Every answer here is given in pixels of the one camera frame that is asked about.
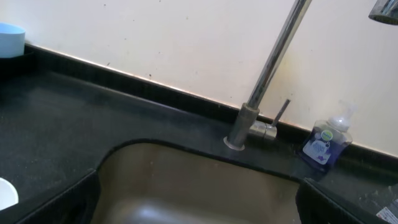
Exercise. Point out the steel sink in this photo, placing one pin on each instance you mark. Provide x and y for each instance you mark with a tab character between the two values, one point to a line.
192	186

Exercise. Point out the black tray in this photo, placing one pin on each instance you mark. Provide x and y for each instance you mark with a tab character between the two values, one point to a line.
18	63

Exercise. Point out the white cup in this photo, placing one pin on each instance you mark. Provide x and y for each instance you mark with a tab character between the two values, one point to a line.
6	194

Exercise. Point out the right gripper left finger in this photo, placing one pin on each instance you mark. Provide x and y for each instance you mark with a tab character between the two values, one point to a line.
59	205

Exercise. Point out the blue soap bottle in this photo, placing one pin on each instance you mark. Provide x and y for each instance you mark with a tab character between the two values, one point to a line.
326	146

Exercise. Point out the white label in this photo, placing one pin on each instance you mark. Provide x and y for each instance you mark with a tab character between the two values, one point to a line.
388	214

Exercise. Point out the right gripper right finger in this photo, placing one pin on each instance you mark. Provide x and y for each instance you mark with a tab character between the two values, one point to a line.
323	208

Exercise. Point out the blue cup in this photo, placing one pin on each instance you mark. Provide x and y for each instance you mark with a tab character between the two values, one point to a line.
11	40

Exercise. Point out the steel tap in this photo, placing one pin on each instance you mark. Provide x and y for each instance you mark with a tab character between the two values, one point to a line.
273	59

